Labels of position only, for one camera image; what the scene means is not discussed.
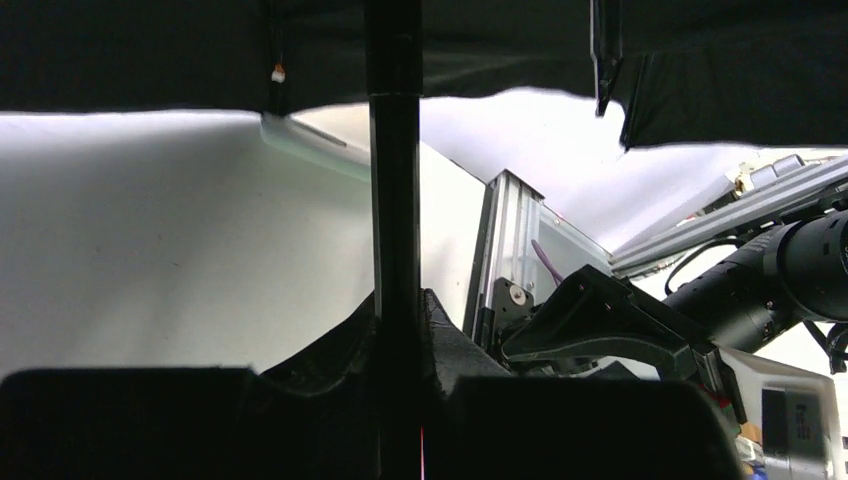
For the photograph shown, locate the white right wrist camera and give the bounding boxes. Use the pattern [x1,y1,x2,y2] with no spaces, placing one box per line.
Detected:
[718,347,847,479]

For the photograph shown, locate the mint green umbrella case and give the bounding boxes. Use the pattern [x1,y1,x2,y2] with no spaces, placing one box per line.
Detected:
[260,114,371,182]

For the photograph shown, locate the aluminium frame rail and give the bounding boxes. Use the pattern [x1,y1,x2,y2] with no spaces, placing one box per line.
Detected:
[463,155,847,349]

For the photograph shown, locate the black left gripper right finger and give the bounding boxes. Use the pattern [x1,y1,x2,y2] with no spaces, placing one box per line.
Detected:
[421,289,743,479]

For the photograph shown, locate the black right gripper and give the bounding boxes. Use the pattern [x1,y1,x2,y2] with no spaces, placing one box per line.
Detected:
[500,212,847,380]

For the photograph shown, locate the lavender folding umbrella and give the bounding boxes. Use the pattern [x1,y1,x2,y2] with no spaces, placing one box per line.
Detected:
[1,1,847,479]

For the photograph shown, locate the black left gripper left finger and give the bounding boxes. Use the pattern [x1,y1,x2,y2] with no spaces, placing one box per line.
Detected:
[1,298,378,479]

